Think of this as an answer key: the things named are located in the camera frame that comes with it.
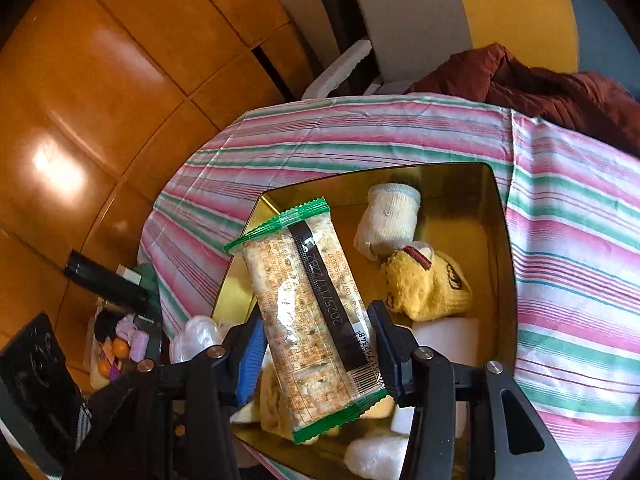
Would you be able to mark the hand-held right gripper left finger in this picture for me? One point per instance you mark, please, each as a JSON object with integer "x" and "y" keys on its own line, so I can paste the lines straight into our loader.
{"x": 252, "y": 365}

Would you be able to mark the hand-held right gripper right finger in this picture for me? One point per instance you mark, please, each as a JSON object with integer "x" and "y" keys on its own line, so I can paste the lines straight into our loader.
{"x": 392, "y": 360}

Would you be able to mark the green-edged cracker packet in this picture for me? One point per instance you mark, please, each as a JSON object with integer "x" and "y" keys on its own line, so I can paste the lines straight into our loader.
{"x": 300, "y": 310}

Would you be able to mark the yellow patterned sock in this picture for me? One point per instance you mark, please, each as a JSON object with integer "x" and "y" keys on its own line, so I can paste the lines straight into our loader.
{"x": 430, "y": 285}

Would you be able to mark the white sock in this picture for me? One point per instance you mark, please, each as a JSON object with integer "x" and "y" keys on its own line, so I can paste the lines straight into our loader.
{"x": 372, "y": 455}
{"x": 390, "y": 220}

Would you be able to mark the gold tin box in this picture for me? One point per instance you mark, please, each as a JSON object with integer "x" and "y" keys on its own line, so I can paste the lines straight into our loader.
{"x": 465, "y": 240}

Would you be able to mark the white foam block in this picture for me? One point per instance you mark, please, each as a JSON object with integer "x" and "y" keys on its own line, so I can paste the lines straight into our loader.
{"x": 445, "y": 335}

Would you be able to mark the translucent white plastic piece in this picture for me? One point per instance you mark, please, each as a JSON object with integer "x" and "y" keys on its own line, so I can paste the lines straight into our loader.
{"x": 200, "y": 335}

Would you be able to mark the orange ball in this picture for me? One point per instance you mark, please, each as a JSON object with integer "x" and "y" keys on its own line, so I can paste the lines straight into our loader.
{"x": 104, "y": 367}
{"x": 119, "y": 345}

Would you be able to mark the pink plastic case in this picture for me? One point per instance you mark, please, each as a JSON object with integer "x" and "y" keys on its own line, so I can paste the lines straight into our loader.
{"x": 136, "y": 342}

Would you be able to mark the white armrest padding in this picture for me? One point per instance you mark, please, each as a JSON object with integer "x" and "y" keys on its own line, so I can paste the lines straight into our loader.
{"x": 340, "y": 67}

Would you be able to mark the wooden wardrobe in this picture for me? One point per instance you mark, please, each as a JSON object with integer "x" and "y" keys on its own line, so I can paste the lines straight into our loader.
{"x": 100, "y": 85}

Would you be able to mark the maroon jacket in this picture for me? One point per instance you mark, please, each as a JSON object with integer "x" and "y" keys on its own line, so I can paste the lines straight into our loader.
{"x": 550, "y": 95}

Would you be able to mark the grey yellow blue chair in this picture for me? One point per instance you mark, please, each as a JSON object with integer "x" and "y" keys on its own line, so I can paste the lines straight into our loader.
{"x": 500, "y": 0}

